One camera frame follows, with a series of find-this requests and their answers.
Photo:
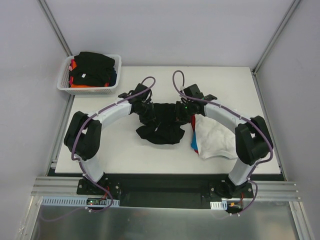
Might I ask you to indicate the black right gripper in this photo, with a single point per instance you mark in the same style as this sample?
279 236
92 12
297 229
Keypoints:
179 114

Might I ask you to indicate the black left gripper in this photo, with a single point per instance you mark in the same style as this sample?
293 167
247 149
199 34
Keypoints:
149 115

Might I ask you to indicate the red t shirt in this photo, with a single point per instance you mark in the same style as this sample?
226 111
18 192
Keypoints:
193 125

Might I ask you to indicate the black t shirt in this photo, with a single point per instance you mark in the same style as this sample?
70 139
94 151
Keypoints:
91 57
165 130

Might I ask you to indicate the white t shirt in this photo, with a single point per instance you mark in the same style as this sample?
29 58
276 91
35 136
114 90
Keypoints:
213 139

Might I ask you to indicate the white plastic laundry basket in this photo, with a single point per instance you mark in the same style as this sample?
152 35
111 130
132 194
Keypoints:
63 79

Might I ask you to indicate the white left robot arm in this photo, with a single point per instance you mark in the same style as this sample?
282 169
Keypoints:
83 136

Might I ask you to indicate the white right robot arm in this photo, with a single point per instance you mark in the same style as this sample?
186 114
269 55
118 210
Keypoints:
253 144

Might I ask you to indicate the dark blue t shirt in basket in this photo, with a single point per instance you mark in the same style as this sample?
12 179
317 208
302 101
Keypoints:
113 78

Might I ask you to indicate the black t shirt in basket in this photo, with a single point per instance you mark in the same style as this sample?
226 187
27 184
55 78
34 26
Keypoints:
91 57

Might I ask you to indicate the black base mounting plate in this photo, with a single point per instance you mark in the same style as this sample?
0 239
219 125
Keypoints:
177 191

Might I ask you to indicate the pink t shirt in basket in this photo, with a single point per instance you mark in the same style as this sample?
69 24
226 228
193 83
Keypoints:
72 65

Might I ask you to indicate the orange t shirt in basket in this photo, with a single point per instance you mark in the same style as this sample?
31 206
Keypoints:
88 75

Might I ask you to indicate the right white cable duct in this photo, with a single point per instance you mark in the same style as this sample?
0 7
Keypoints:
219 205

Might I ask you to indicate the white cable duct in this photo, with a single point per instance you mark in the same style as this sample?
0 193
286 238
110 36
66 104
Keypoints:
66 201
219 205

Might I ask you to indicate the aluminium front rail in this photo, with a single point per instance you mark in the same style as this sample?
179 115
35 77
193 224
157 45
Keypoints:
279 191

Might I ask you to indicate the left white cable duct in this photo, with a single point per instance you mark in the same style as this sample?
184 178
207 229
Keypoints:
66 201

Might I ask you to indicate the left aluminium frame post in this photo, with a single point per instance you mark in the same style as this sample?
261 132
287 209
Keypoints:
54 25

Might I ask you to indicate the aluminium frame post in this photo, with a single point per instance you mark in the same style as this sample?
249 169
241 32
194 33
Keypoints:
54 25
294 5

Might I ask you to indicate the right aluminium frame post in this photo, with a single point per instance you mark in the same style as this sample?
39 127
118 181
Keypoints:
294 5

